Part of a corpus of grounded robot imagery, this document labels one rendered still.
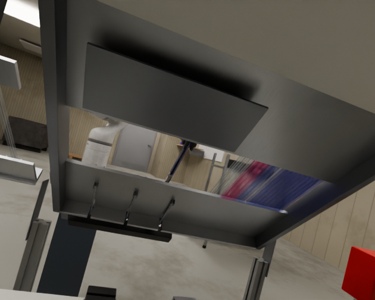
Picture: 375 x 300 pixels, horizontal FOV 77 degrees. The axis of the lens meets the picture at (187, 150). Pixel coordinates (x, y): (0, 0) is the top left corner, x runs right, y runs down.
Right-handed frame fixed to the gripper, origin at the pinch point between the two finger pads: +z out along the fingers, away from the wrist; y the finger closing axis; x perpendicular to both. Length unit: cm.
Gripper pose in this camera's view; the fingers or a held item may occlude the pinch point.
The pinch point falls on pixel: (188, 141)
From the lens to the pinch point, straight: 69.7
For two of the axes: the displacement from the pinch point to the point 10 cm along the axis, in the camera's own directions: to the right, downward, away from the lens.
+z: 0.3, 6.2, -7.9
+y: 9.3, 2.6, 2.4
